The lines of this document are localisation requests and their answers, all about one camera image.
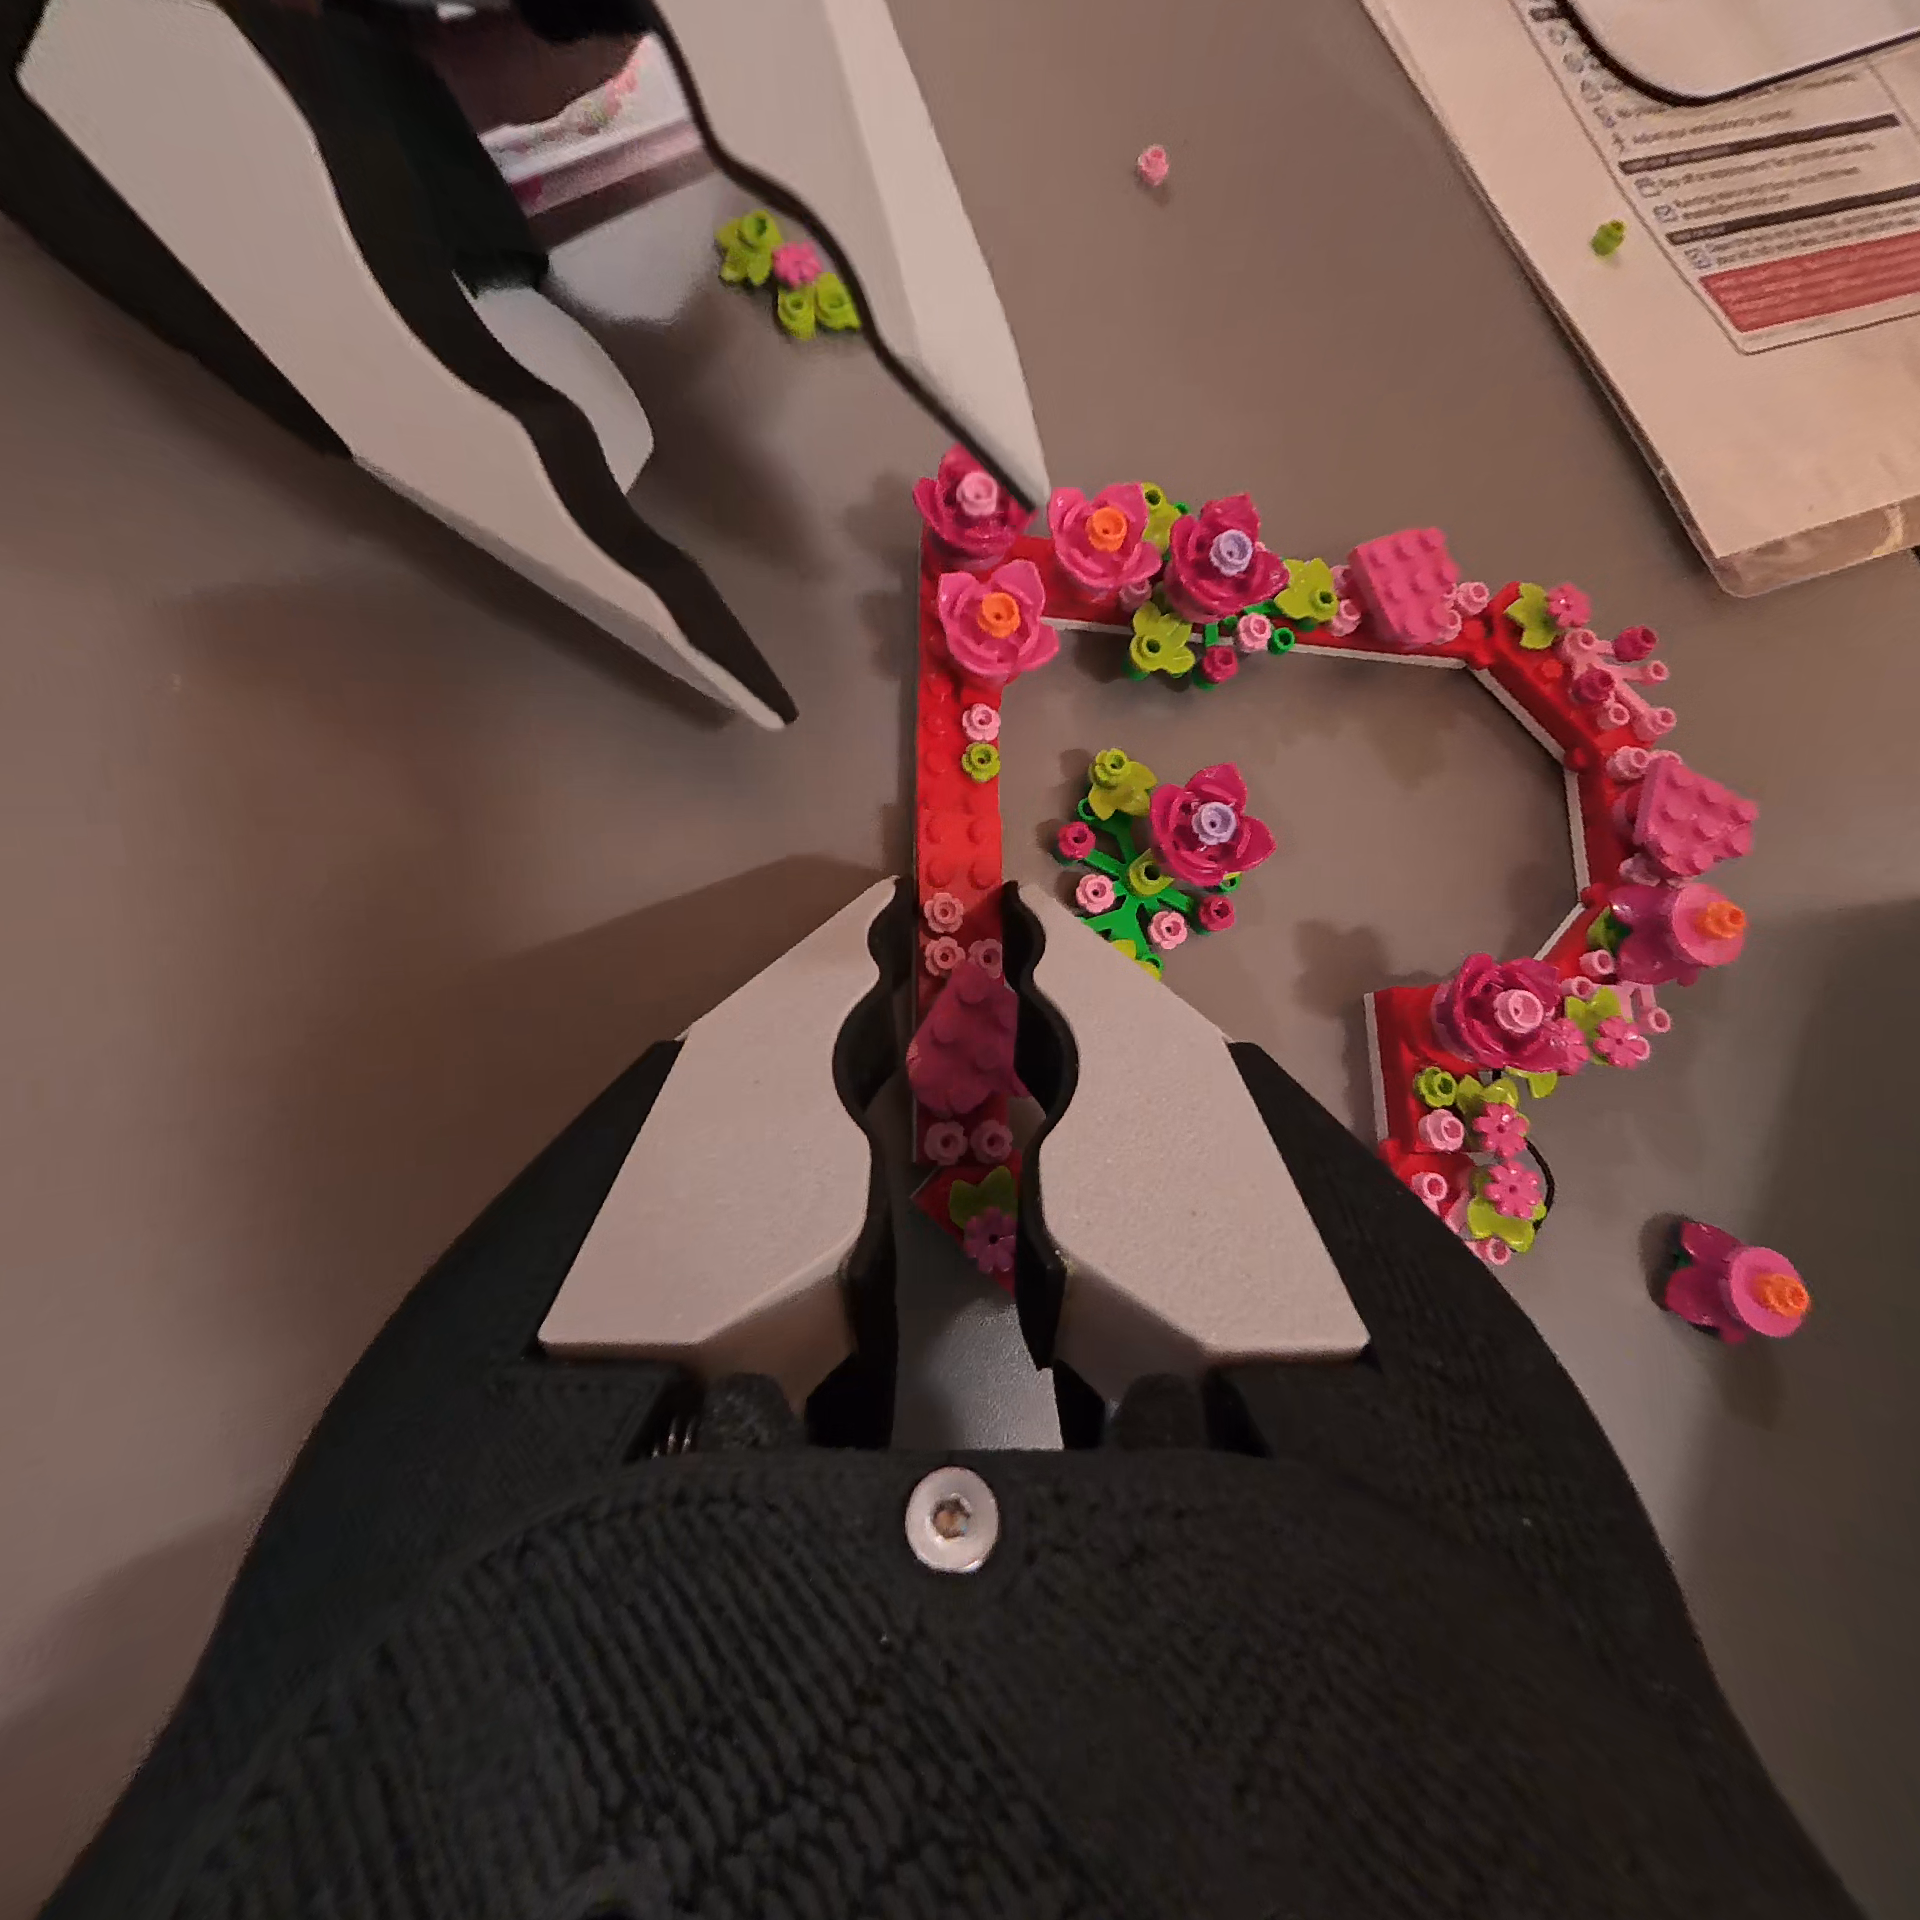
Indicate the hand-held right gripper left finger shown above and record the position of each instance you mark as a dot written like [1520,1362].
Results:
[722,1172]

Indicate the red lego heart frame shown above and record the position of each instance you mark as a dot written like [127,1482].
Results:
[955,809]

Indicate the loose magenta lego flower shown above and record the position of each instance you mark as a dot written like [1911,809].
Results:
[1724,1284]

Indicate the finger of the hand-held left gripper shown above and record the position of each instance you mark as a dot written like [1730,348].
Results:
[224,225]
[886,196]

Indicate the lego rose on green plant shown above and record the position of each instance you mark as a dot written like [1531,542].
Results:
[1208,818]

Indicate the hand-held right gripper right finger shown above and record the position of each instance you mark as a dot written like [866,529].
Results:
[1184,1184]

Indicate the lime lego leaves pink flower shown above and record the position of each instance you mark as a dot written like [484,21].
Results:
[819,308]

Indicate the lego instruction booklet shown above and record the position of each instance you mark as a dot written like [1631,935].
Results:
[580,135]

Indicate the printed paper sheet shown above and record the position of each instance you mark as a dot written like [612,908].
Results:
[1799,182]

